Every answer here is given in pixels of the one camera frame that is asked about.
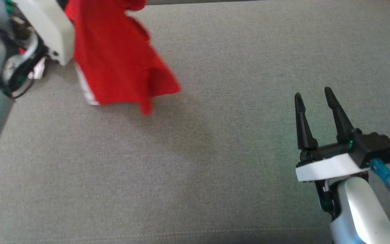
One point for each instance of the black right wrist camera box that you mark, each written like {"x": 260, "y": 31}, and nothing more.
{"x": 377, "y": 145}

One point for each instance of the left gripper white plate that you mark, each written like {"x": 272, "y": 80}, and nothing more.
{"x": 51, "y": 30}

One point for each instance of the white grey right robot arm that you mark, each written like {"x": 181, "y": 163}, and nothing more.
{"x": 361, "y": 210}

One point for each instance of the red shorts with white stripes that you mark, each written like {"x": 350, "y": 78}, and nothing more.
{"x": 113, "y": 51}

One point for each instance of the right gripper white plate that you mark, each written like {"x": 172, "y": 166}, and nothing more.
{"x": 330, "y": 167}

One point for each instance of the grey sofa seat cushion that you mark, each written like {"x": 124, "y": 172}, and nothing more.
{"x": 215, "y": 169}

